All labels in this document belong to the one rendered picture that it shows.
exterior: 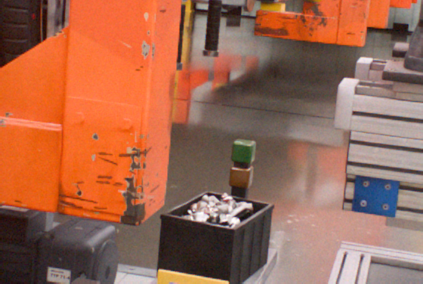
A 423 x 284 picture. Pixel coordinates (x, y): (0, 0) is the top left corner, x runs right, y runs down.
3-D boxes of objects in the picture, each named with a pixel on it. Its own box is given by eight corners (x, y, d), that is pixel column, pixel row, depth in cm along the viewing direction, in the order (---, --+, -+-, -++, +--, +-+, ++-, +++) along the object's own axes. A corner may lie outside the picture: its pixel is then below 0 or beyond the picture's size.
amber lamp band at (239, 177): (233, 182, 184) (234, 162, 184) (251, 185, 183) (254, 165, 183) (227, 186, 180) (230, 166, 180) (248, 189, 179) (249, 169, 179)
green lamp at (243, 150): (235, 157, 183) (236, 137, 183) (254, 160, 182) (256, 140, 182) (230, 162, 180) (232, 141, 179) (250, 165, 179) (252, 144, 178)
